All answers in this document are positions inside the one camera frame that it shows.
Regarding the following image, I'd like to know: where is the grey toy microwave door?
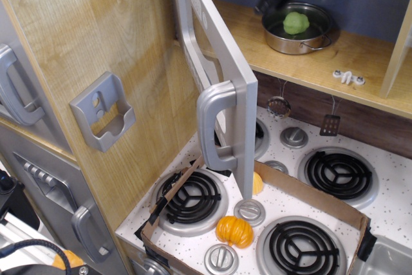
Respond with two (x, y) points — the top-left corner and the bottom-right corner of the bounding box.
(173, 0), (258, 199)

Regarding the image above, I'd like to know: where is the back left black burner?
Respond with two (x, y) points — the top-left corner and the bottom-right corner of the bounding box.
(254, 119), (270, 160)

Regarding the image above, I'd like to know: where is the black burner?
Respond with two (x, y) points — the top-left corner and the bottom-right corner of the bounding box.
(254, 119), (270, 160)
(297, 147), (379, 209)
(158, 169), (229, 237)
(256, 216), (347, 275)

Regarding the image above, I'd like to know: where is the hanging metal strainer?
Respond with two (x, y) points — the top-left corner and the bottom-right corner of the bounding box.
(267, 96), (291, 119)

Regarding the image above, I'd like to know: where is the yellow toy corn piece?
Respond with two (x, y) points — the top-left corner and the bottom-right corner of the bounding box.
(252, 172), (264, 195)

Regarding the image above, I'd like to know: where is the grey small middle knob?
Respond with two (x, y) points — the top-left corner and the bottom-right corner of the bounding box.
(265, 160), (289, 175)

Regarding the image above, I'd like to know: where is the front left black burner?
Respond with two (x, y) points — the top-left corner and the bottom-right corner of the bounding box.
(158, 169), (229, 237)

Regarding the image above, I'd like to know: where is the grey back stove knob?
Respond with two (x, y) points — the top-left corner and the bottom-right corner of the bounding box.
(280, 127), (308, 149)

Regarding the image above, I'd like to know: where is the grey stove knob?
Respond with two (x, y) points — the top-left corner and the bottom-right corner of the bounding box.
(280, 127), (308, 149)
(204, 244), (239, 275)
(234, 199), (266, 227)

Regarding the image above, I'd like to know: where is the grey centre stove knob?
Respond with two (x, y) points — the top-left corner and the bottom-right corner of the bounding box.
(234, 199), (266, 227)

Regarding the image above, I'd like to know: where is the grey plastic phone holder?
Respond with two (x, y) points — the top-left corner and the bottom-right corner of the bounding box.
(70, 71), (136, 153)

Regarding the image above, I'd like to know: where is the orange toy pumpkin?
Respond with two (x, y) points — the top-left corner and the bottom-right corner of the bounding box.
(215, 216), (254, 249)

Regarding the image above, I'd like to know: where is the hanging metal spatula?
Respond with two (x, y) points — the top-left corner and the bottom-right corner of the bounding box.
(319, 115), (341, 137)

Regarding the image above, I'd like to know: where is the green toy vegetable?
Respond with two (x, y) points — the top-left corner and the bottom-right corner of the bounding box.
(283, 12), (310, 35)

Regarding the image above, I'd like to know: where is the grey front stove knob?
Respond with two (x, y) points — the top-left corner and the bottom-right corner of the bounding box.
(204, 244), (239, 275)

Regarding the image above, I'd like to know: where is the white door latch clip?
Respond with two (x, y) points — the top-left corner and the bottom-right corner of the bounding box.
(332, 70), (366, 86)

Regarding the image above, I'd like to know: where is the back right black burner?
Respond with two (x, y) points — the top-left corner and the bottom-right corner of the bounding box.
(297, 147), (379, 209)

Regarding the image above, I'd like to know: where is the front right black burner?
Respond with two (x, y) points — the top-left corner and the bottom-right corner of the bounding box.
(256, 216), (347, 275)

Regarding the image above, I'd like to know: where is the grey oven knob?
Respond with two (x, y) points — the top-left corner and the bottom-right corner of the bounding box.
(144, 258), (170, 275)

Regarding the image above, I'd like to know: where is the grey ice dispenser panel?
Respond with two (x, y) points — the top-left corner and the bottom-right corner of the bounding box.
(13, 153), (78, 214)

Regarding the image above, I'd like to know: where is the orange toy near floor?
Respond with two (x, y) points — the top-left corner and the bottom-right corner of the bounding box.
(52, 250), (84, 270)

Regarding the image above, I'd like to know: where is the steel toy sink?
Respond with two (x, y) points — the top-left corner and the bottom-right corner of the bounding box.
(349, 236), (411, 275)

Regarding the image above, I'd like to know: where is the steel pot with handles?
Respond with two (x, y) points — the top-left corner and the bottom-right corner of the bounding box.
(262, 3), (332, 55)

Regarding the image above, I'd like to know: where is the brown cardboard frame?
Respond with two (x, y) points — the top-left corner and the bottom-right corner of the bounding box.
(135, 155), (370, 274)

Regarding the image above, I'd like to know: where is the grey lower fridge handle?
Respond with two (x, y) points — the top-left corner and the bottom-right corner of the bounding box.
(71, 205), (109, 263)

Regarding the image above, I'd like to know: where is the grey fridge handle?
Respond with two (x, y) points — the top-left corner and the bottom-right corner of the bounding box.
(71, 205), (109, 263)
(1, 44), (45, 126)

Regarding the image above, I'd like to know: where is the grey upper fridge handle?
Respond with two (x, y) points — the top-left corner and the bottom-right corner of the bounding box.
(1, 44), (45, 126)

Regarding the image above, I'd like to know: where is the black braided cable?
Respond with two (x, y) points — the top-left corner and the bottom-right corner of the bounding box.
(0, 239), (71, 275)

